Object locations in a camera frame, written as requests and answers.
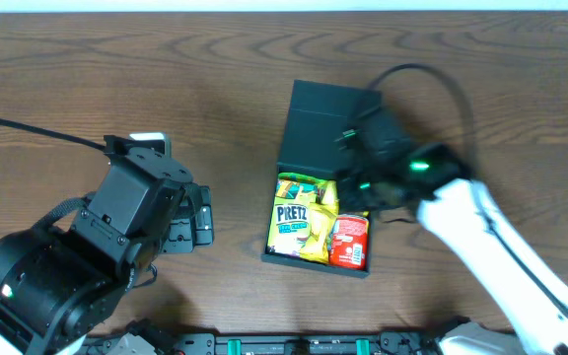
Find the yellow candy wrapper packet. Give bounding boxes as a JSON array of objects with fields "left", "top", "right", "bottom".
[{"left": 300, "top": 180, "right": 339, "bottom": 264}]

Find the red snack can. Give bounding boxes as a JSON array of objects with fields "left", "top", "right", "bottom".
[{"left": 328, "top": 214, "right": 370, "bottom": 270}]

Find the Haribo gummy bag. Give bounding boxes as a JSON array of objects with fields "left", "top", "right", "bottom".
[{"left": 278, "top": 172, "right": 331, "bottom": 189}]

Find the black gift box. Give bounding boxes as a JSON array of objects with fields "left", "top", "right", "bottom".
[{"left": 260, "top": 80, "right": 381, "bottom": 279}]

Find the Pretz snack box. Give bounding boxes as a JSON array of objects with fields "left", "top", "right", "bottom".
[{"left": 267, "top": 179, "right": 318, "bottom": 257}]

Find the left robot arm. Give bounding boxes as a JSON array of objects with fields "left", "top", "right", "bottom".
[{"left": 0, "top": 133, "right": 213, "bottom": 354}]

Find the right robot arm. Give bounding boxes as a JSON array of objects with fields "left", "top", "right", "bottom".
[{"left": 338, "top": 106, "right": 568, "bottom": 354}]

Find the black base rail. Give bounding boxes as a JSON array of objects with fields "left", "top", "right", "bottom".
[{"left": 78, "top": 317, "right": 468, "bottom": 355}]

